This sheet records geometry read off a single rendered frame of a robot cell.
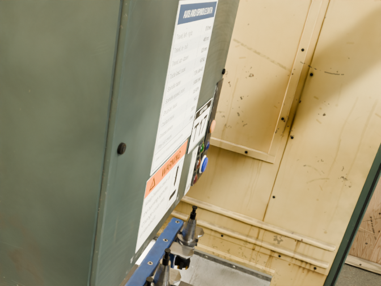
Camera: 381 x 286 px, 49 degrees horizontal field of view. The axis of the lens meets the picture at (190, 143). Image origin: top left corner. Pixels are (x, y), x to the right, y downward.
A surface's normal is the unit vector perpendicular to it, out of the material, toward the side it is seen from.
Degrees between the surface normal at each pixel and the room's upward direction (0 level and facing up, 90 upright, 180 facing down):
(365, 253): 90
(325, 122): 90
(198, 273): 24
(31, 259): 90
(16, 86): 90
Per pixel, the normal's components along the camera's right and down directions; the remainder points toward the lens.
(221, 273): 0.04, -0.69
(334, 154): -0.32, 0.34
